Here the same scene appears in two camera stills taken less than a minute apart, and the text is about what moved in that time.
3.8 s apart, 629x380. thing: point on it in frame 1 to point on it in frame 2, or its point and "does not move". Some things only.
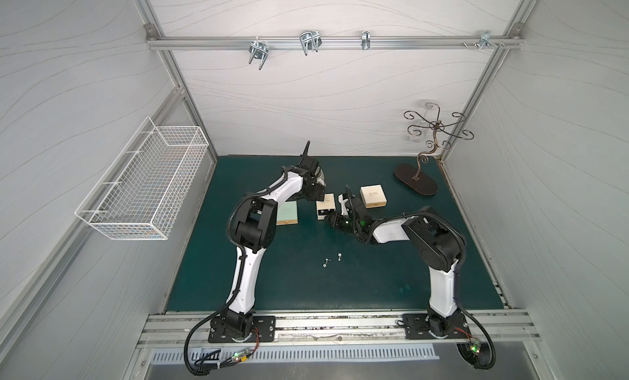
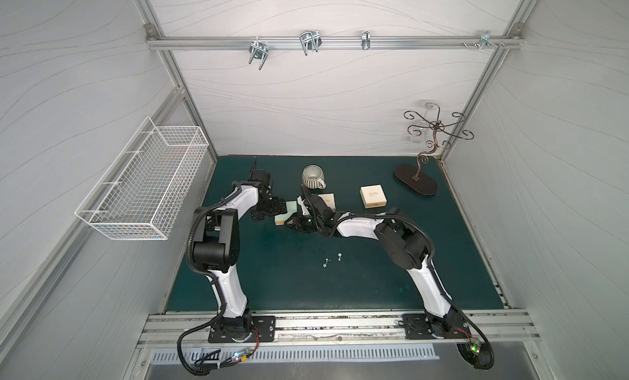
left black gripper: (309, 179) to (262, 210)
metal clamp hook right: (485, 39) does not move
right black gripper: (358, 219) to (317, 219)
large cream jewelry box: (373, 196) does not move
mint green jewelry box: (287, 213) does not move
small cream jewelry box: (325, 207) does not move
